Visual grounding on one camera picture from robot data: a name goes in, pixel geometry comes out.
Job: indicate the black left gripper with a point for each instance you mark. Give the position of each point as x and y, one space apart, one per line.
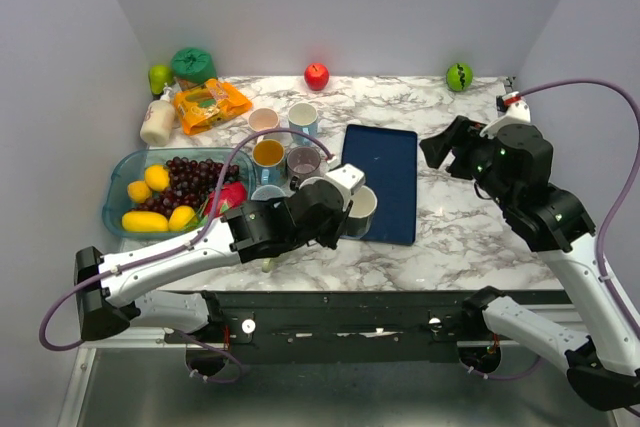
331 240

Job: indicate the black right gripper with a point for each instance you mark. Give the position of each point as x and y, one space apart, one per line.
465 134

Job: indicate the blue mug white base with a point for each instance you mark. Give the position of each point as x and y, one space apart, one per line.
310 181

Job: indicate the dark grey-blue mug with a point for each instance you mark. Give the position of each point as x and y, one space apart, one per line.
364 206

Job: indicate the purple mug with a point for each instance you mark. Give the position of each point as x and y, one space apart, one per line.
302 163

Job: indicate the blue butterfly mug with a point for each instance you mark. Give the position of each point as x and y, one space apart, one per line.
270 160

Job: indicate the light green mug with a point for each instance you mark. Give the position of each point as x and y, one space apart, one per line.
269 265

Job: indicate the light blue hexagonal mug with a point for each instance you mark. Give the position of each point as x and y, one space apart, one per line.
303 121

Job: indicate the pink mug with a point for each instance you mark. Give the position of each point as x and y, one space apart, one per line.
262 119

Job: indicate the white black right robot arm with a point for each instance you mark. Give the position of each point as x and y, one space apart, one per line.
600 364

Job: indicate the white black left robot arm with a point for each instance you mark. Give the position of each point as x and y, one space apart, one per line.
114 288

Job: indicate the dark blue tray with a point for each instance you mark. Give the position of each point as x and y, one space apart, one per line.
388 158

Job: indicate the green watermelon ball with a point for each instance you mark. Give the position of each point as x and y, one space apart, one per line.
459 77

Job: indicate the red dragon fruit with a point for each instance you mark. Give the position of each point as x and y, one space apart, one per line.
232 195

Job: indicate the dark purple grapes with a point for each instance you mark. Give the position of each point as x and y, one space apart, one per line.
191 182

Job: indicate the red apple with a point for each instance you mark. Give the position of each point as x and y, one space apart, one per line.
316 76

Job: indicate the orange snack bag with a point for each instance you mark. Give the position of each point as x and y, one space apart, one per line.
202 108

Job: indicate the cream lotion bottle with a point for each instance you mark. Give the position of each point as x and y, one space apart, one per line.
159 119

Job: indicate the clear blue plastic bowl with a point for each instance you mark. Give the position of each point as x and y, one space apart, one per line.
132 167

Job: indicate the green wrapped cup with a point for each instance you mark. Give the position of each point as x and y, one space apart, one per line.
192 67

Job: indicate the green pear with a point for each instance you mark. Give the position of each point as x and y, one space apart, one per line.
160 76

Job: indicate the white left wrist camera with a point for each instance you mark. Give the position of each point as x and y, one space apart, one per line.
348 179

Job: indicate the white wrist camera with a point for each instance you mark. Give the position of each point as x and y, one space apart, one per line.
348 179
512 109

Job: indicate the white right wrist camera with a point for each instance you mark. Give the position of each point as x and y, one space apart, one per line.
512 109

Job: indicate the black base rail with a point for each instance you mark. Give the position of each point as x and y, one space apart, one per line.
343 327

